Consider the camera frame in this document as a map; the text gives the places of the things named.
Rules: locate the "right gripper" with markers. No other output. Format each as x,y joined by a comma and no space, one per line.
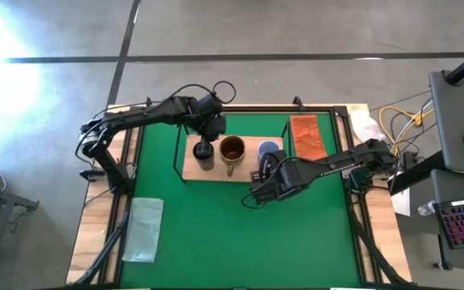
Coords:
276,181

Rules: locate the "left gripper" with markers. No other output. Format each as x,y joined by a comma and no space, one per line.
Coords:
214,128

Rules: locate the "black tall tumbler cup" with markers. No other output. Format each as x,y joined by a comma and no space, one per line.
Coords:
205,164

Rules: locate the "light blue mug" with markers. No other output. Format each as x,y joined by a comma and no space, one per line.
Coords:
265,147

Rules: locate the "brown ceramic mug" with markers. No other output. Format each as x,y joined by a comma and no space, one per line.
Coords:
232,151

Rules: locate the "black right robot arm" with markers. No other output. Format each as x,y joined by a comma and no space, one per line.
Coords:
345,163

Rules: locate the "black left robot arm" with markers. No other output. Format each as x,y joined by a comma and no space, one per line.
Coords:
143,114

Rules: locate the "orange cloth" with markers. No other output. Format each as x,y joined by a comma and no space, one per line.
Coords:
308,137

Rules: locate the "black table clamp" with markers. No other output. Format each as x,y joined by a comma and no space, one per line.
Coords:
297,102
149,101

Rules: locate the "green table mat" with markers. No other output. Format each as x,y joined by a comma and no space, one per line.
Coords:
236,233

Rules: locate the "clear plastic bag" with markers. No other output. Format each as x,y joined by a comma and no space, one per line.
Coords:
143,229

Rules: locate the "white crumpled cloth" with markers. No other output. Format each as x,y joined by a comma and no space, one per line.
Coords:
367,125

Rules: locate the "black diagonal support strut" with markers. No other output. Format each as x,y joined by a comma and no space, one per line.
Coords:
103,249
373,249

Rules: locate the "white paper sheet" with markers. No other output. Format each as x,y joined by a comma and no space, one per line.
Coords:
401,201

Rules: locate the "clear water bottle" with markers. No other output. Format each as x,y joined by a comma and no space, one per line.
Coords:
426,208

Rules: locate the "grey laptop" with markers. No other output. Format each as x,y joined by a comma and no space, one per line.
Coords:
453,121

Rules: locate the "wooden shelf black metal frame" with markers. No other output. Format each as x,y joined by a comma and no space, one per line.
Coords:
216,173

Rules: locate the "black aluminium table frame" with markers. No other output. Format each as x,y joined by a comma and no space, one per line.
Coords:
336,109

